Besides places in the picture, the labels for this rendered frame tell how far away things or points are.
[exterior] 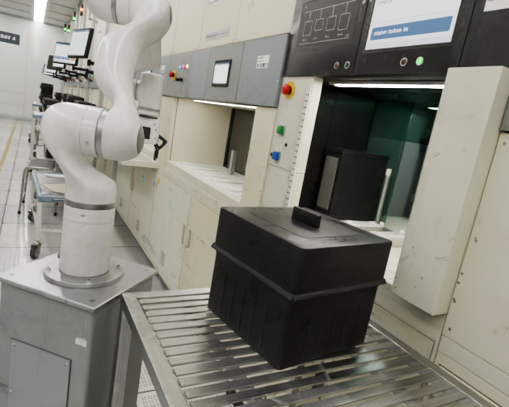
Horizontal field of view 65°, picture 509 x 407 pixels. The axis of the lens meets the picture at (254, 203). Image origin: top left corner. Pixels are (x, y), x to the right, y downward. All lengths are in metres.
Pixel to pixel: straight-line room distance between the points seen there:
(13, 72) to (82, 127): 13.53
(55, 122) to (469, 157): 0.90
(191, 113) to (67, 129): 1.92
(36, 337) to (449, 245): 0.96
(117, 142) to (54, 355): 0.52
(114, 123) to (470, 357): 0.94
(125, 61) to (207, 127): 1.86
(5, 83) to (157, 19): 13.42
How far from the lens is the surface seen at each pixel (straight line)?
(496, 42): 1.03
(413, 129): 1.75
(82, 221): 1.04
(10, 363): 1.21
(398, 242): 1.52
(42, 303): 1.07
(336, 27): 1.42
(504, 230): 0.94
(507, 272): 0.94
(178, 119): 2.84
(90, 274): 1.08
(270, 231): 0.78
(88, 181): 1.02
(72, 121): 1.01
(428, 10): 1.17
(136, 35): 1.15
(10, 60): 14.53
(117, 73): 1.07
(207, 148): 2.94
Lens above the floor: 1.22
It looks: 11 degrees down
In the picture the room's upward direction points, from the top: 10 degrees clockwise
